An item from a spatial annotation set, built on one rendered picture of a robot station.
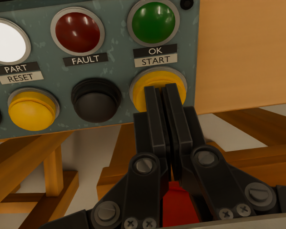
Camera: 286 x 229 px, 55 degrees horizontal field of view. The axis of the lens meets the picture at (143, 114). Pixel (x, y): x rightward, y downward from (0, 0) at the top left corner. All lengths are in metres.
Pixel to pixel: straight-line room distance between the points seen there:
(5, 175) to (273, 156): 0.46
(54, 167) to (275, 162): 0.73
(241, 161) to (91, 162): 0.88
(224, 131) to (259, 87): 0.97
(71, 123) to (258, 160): 0.23
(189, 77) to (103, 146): 0.99
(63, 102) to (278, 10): 0.15
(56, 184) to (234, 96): 0.82
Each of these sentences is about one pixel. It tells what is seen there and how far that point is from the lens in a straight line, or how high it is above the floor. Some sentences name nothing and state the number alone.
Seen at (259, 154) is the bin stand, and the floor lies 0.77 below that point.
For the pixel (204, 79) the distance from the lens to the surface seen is 0.19.
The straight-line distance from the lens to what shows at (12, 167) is 0.61.
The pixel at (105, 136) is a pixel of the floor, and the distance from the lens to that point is 1.12.
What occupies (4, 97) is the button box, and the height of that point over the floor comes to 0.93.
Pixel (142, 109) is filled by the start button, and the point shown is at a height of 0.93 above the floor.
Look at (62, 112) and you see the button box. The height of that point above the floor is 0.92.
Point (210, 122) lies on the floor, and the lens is 1.14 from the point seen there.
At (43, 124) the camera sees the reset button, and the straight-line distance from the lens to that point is 0.16.
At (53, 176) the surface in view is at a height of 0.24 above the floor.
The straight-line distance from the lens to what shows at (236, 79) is 0.19.
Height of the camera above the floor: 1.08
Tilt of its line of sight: 81 degrees down
